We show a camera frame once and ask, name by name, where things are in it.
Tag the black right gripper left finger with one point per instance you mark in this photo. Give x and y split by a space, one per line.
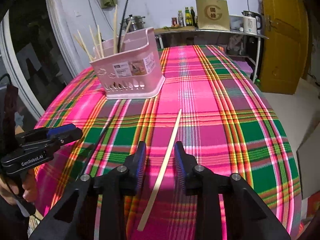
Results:
124 180

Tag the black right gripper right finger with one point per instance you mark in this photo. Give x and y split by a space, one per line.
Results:
197 180

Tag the long wooden chopstick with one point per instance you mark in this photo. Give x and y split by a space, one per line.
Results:
160 176

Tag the metal kitchen shelf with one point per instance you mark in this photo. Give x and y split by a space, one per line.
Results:
244 48

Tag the person left hand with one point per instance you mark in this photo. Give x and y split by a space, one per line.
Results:
29 185

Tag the black chopstick on table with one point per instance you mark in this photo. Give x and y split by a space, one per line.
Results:
102 134

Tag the pink plaid tablecloth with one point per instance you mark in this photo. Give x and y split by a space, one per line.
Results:
226 123

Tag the pink plastic utensil basket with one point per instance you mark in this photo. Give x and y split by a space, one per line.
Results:
133 73

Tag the stainless steel steamer pot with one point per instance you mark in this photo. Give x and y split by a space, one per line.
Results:
134 23

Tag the yellow wooden door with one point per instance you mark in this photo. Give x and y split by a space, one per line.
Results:
286 46

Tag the green sauce bottle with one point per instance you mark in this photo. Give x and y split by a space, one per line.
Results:
188 19

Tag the white electric kettle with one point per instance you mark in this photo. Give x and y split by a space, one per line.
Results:
252 22

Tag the gold cardboard box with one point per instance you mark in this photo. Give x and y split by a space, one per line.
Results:
213 14

